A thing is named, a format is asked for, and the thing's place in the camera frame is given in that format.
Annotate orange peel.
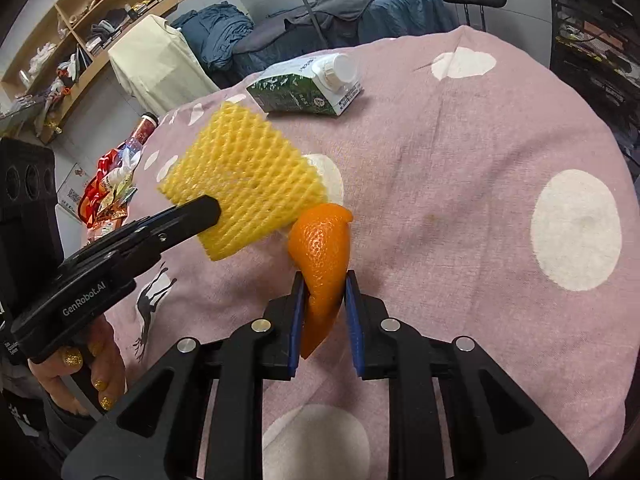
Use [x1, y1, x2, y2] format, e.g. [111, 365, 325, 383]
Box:
[288, 203, 354, 359]

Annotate yellow foam fruit net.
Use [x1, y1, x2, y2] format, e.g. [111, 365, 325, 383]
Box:
[158, 102, 328, 261]

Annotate left hand gold nails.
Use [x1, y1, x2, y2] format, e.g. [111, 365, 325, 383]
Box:
[27, 314, 127, 417]

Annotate snack packet pile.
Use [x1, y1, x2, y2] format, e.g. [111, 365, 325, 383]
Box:
[77, 140, 143, 243]

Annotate red chips can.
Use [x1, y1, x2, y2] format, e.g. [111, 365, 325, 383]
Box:
[128, 112, 158, 145]

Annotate green milk carton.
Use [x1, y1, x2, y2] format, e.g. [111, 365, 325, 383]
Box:
[246, 52, 362, 117]

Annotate cream cloth covered chair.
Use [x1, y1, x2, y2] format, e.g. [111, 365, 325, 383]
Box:
[107, 14, 218, 116]

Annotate wooden cubby shelf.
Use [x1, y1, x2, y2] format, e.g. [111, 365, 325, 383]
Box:
[1, 0, 180, 144]

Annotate blue crumpled bedding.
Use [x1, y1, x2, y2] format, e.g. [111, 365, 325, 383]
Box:
[171, 1, 254, 73]

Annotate grey blue massage bed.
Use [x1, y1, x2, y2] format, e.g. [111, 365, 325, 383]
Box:
[232, 0, 459, 78]

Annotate black metal trolley rack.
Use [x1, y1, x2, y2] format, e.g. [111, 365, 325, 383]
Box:
[550, 0, 639, 166]

